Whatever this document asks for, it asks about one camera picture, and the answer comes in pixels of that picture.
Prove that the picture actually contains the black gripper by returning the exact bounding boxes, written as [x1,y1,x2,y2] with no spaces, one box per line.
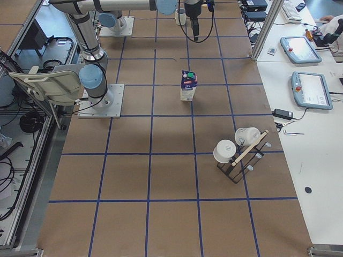
[184,0,201,41]

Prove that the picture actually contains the white ceramic mug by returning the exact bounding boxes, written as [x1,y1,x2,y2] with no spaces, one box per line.
[175,8,187,26]

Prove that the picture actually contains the blue white milk carton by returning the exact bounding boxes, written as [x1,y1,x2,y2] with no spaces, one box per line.
[180,70,198,101]

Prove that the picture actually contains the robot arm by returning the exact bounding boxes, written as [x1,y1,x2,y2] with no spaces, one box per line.
[99,1,206,43]
[49,1,177,117]

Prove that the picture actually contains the white cup on rack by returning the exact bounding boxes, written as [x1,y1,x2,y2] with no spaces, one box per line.
[235,127,260,146]
[213,139,236,164]

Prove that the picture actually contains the white keyboard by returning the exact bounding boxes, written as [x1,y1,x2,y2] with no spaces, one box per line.
[280,0,302,24]

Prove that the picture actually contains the upper teach pendant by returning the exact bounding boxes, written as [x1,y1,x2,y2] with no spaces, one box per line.
[280,36,322,64]

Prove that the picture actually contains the teach pendant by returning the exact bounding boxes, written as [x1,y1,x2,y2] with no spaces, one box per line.
[290,72,333,110]
[280,36,322,64]

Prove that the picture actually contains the black power adapter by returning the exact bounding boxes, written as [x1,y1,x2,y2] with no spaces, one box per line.
[272,108,293,120]

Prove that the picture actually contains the lower teach pendant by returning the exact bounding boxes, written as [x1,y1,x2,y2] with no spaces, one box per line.
[290,72,333,110]

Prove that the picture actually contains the black scissors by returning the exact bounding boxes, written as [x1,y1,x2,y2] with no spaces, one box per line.
[275,121,294,133]

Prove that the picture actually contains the allen key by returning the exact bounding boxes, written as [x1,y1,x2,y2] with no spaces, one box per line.
[283,130,304,135]

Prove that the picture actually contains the white plastic chair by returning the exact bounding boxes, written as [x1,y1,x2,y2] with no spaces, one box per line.
[9,64,83,106]

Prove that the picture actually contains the aluminium frame post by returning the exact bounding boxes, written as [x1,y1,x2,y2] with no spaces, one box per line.
[251,0,284,61]

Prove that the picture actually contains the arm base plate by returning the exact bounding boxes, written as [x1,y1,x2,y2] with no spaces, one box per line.
[76,84,125,118]
[99,13,134,37]

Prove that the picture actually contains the black wire cup rack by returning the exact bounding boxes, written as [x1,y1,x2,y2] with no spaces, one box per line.
[215,132,269,184]

